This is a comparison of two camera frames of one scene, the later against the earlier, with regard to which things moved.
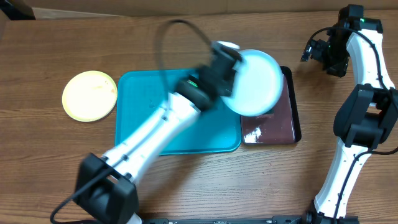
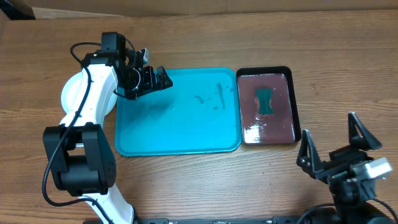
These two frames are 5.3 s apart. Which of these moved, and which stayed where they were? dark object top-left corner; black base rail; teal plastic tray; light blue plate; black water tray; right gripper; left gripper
Moved: left gripper; light blue plate; right gripper
Stayed: black base rail; dark object top-left corner; black water tray; teal plastic tray
